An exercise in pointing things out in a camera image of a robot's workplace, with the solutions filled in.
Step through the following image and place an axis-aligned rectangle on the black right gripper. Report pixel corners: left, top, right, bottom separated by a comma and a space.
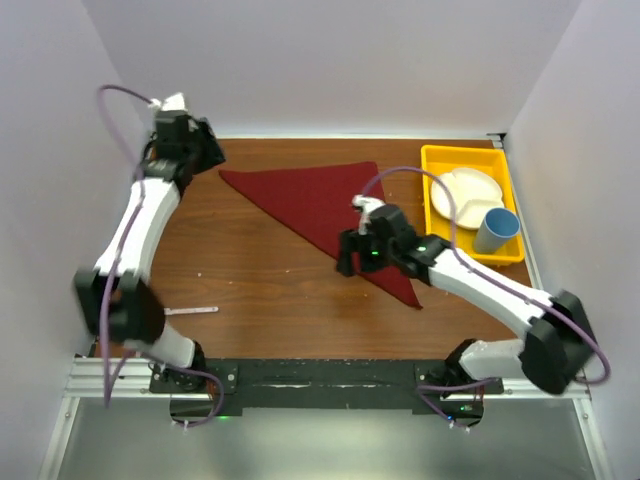
335, 227, 397, 278

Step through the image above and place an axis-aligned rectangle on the dark red cloth napkin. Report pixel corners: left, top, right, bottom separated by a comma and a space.
218, 160, 424, 311

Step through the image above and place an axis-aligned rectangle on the silver table knife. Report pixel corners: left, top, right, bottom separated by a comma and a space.
164, 306, 219, 316

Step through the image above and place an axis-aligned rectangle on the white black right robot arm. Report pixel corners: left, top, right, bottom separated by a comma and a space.
336, 195, 598, 395

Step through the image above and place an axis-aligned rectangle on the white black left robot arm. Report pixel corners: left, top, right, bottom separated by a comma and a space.
74, 107, 225, 392

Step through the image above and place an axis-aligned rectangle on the white divided plate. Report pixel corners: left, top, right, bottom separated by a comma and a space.
439, 167, 505, 230

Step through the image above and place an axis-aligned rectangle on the blue plastic cup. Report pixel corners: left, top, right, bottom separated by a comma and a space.
473, 207, 521, 254

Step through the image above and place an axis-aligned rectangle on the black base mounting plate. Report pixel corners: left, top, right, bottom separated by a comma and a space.
148, 357, 505, 429

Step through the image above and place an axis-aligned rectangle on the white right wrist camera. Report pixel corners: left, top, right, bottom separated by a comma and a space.
352, 194, 385, 236

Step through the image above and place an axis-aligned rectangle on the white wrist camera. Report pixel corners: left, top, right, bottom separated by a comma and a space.
147, 92, 190, 115
352, 194, 385, 236

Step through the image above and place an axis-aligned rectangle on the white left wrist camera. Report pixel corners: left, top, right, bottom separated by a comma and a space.
147, 92, 190, 115

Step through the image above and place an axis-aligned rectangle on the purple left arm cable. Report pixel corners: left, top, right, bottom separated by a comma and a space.
97, 84, 226, 430

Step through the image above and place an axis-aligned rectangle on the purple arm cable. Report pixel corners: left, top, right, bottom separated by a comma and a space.
97, 84, 226, 430
359, 167, 612, 431

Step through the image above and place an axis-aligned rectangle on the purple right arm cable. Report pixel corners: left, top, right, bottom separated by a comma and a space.
359, 167, 612, 431

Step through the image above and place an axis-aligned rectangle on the aluminium frame rail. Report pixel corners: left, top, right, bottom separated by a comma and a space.
64, 358, 590, 400

